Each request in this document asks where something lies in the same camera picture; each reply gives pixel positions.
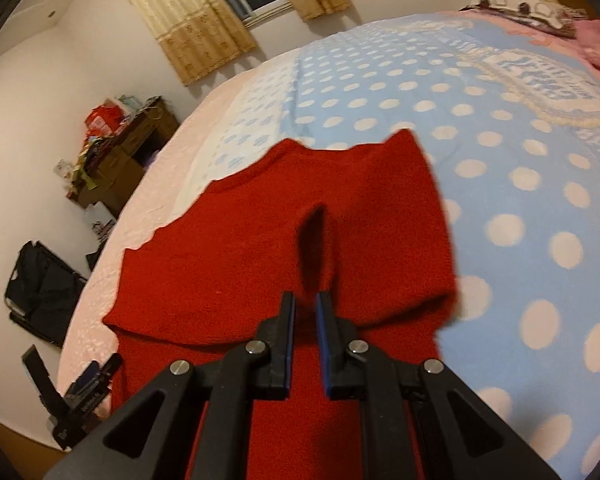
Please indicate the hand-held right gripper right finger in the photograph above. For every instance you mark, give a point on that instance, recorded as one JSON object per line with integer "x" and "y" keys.
{"x": 323, "y": 340}

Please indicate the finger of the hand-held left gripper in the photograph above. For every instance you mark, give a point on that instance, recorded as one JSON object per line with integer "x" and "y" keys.
{"x": 114, "y": 366}

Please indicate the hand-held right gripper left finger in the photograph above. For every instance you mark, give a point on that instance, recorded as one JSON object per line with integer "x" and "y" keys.
{"x": 289, "y": 330}

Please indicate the red knitted sweater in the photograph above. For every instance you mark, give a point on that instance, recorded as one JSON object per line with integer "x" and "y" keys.
{"x": 230, "y": 240}

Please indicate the black bag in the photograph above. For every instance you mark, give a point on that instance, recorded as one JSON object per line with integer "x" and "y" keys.
{"x": 45, "y": 290}

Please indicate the white bag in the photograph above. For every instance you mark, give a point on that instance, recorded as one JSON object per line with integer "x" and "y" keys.
{"x": 99, "y": 220}

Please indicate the pink quilted bedspread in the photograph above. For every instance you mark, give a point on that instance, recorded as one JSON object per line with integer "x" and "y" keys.
{"x": 145, "y": 220}

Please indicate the brown wooden desk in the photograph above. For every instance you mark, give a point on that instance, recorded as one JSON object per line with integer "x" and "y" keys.
{"x": 130, "y": 150}

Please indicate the blue polka-dot blanket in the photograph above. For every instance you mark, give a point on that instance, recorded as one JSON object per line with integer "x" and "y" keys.
{"x": 505, "y": 195}

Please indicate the red box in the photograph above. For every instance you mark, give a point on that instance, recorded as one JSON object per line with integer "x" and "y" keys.
{"x": 102, "y": 120}

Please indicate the wide beige patterned curtain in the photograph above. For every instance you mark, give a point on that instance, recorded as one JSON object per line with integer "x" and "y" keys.
{"x": 190, "y": 20}

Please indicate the white patterned pillow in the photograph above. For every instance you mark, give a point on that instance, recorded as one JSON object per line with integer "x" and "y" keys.
{"x": 525, "y": 10}

